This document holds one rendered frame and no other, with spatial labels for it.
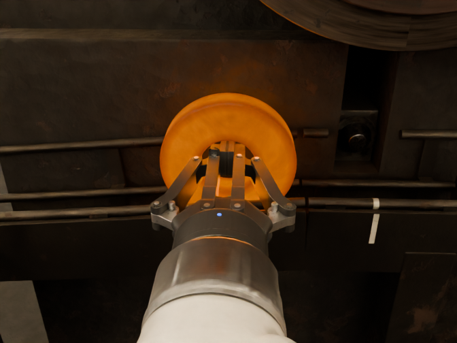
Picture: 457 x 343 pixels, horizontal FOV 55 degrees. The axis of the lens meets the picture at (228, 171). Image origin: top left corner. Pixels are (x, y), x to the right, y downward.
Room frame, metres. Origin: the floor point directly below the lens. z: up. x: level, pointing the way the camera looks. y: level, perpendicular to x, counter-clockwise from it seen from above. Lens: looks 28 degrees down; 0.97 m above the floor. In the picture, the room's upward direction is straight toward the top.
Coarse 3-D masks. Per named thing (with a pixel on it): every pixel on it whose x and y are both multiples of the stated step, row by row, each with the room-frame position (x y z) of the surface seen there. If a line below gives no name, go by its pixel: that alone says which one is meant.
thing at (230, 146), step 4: (228, 144) 0.43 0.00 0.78; (232, 144) 0.43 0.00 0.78; (228, 148) 0.42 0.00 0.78; (232, 148) 0.42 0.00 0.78; (228, 152) 0.41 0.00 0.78; (232, 152) 0.41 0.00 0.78; (228, 156) 0.41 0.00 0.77; (232, 156) 0.41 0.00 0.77; (228, 160) 0.41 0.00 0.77; (232, 160) 0.41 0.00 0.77; (228, 164) 0.41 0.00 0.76; (232, 164) 0.41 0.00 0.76; (228, 168) 0.41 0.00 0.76; (232, 168) 0.41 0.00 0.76; (228, 172) 0.41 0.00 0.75; (232, 172) 0.41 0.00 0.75
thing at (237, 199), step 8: (240, 160) 0.40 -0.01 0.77; (240, 168) 0.38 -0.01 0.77; (240, 176) 0.37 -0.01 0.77; (232, 184) 0.35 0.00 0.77; (240, 184) 0.35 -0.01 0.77; (232, 192) 0.33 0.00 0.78; (240, 192) 0.33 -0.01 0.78; (232, 200) 0.32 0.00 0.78; (240, 200) 0.32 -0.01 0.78; (232, 208) 0.30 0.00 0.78; (240, 208) 0.30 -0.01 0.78
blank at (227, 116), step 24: (216, 96) 0.45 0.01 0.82; (240, 96) 0.45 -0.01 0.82; (192, 120) 0.43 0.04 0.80; (216, 120) 0.43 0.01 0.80; (240, 120) 0.43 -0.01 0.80; (264, 120) 0.43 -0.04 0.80; (168, 144) 0.44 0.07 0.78; (192, 144) 0.44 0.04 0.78; (264, 144) 0.43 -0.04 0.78; (288, 144) 0.43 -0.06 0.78; (168, 168) 0.44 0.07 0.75; (288, 168) 0.43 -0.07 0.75
